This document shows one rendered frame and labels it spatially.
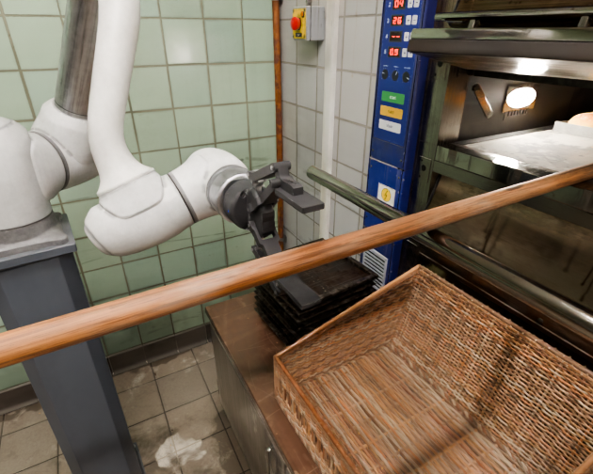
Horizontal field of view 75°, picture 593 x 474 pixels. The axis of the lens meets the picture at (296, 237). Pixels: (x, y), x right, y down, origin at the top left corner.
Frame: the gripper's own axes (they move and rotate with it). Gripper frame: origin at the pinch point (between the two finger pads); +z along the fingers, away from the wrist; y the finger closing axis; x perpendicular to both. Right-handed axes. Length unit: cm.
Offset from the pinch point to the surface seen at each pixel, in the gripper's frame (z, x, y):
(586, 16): -1, -48, -27
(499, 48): -10.7, -43.5, -22.1
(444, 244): 3.6, -20.6, 2.2
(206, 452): -63, 6, 119
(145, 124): -124, -3, 7
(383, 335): -28, -44, 55
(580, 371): 15, -54, 35
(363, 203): -14.7, -20.6, 2.8
